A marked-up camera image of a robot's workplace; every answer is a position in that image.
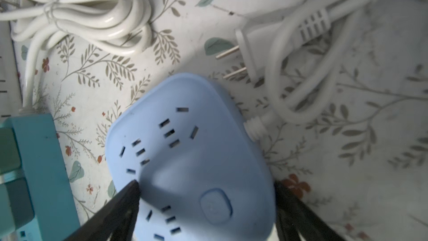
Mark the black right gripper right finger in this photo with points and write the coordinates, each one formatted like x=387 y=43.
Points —
x=296 y=222

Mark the blue square power socket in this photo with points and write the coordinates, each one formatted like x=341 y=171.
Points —
x=201 y=177

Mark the green plug cube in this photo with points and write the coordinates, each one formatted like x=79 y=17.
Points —
x=10 y=157

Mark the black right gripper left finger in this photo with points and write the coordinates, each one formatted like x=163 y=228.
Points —
x=116 y=221

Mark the teal power strip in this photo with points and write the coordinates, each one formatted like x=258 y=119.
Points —
x=43 y=166

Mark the white multicolour power strip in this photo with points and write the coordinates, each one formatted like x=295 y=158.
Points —
x=11 y=99

